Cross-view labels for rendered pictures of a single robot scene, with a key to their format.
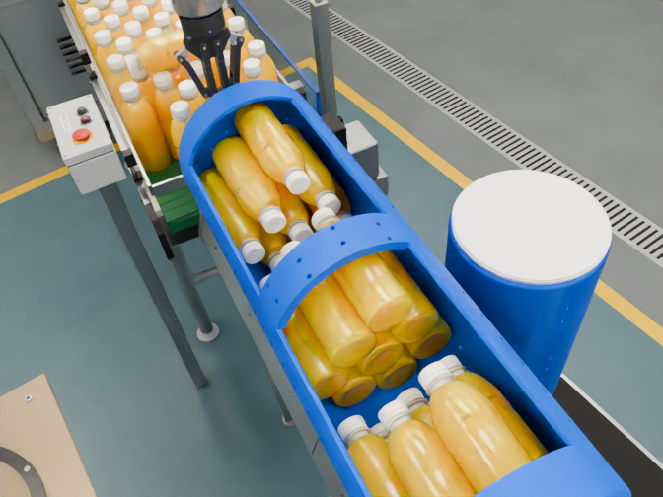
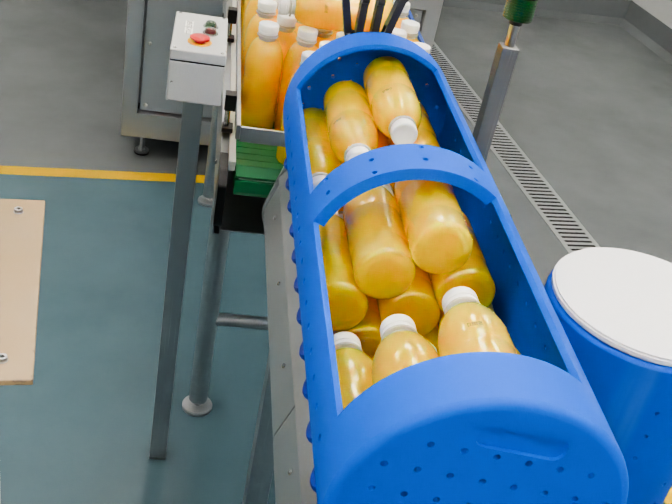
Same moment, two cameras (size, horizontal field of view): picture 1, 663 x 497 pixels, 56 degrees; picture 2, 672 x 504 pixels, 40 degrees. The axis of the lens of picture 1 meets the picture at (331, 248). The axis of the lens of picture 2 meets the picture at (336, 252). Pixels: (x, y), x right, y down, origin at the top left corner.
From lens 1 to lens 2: 0.48 m
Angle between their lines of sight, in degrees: 18
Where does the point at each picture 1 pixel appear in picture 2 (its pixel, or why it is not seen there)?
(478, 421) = (487, 329)
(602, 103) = not seen: outside the picture
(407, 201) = not seen: hidden behind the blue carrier
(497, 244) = (598, 301)
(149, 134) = (264, 84)
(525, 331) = not seen: hidden behind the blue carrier
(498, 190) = (625, 264)
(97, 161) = (201, 69)
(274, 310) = (321, 201)
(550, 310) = (631, 403)
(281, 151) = (401, 97)
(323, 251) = (400, 158)
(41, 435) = (13, 241)
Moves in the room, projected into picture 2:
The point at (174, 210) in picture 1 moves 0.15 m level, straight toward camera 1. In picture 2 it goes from (249, 168) to (245, 208)
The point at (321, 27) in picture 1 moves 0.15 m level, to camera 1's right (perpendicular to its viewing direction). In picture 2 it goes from (500, 74) to (568, 93)
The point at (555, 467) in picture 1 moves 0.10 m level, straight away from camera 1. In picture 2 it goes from (550, 373) to (625, 348)
